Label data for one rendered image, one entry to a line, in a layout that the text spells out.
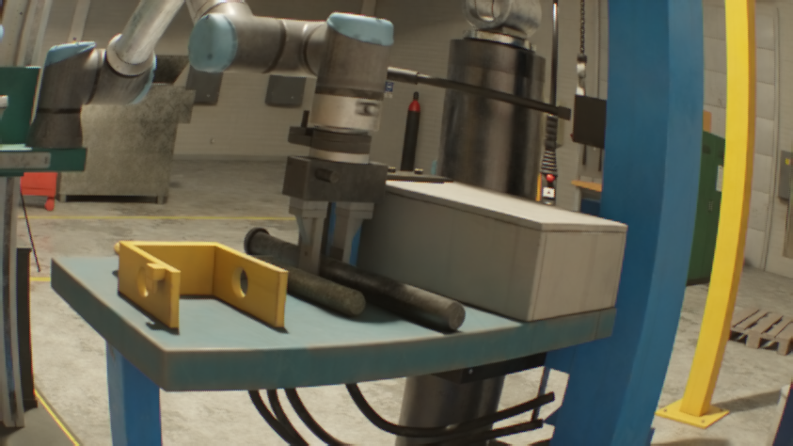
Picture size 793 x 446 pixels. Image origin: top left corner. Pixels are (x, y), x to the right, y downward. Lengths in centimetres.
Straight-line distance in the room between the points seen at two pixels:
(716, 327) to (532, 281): 322
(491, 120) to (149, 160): 818
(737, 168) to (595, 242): 304
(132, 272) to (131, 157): 875
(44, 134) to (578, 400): 135
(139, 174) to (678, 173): 859
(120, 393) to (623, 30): 109
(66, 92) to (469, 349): 125
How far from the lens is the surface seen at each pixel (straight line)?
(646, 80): 157
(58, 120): 203
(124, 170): 974
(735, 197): 428
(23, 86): 215
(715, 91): 1331
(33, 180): 879
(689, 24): 165
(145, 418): 107
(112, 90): 209
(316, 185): 119
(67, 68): 204
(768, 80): 1290
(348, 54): 119
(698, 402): 444
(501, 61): 183
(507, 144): 183
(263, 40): 124
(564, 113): 166
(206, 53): 122
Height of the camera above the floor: 130
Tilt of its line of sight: 8 degrees down
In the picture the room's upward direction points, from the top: 7 degrees clockwise
